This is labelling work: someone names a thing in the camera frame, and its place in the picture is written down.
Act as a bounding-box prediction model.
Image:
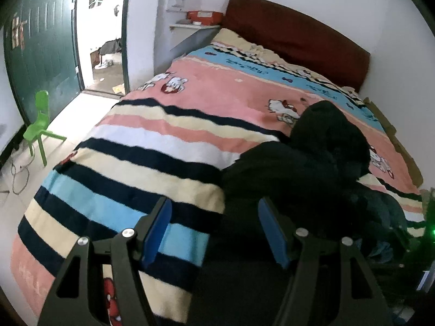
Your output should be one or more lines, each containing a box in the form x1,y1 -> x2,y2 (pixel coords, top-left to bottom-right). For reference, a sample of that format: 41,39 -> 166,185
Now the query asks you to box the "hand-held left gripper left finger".
37,197 -> 174,326

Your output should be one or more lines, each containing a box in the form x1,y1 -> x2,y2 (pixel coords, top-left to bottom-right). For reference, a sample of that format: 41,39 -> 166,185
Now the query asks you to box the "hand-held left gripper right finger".
257,197 -> 395,326

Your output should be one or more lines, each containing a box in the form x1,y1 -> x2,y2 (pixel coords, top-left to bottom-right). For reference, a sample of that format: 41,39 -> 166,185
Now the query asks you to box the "black hooded jacket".
185,100 -> 374,326

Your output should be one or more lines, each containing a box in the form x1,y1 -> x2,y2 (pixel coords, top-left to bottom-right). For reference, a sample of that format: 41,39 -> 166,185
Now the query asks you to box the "dark blue clothes pile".
353,183 -> 422,269

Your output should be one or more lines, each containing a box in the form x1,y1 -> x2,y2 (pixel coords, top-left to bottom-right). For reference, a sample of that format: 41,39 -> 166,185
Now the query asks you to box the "striped cartoon print blanket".
10,27 -> 424,325

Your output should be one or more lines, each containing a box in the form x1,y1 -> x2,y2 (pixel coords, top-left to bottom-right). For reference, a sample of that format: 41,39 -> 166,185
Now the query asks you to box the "brown cardboard sheet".
363,97 -> 424,187

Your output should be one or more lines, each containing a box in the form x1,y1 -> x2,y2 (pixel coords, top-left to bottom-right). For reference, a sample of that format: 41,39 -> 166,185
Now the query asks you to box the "green plastic chair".
23,90 -> 67,167

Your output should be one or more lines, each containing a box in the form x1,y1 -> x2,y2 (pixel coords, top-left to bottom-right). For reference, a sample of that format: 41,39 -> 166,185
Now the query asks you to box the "grey cloth heap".
98,38 -> 122,55

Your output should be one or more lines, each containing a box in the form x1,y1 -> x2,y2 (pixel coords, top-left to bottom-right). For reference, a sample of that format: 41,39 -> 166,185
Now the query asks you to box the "dark red headboard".
221,0 -> 371,92

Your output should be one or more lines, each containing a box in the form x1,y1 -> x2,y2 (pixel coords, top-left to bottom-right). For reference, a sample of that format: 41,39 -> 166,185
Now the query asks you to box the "red box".
187,11 -> 224,26

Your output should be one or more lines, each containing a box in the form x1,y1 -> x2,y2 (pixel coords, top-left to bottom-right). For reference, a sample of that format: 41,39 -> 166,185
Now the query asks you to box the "green door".
3,0 -> 85,126

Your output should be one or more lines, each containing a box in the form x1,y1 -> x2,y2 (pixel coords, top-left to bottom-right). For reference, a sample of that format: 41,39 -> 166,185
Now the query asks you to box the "floor cable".
0,149 -> 31,204

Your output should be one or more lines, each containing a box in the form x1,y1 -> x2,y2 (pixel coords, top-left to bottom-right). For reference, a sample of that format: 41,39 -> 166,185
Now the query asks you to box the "white wall shelf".
169,23 -> 221,32

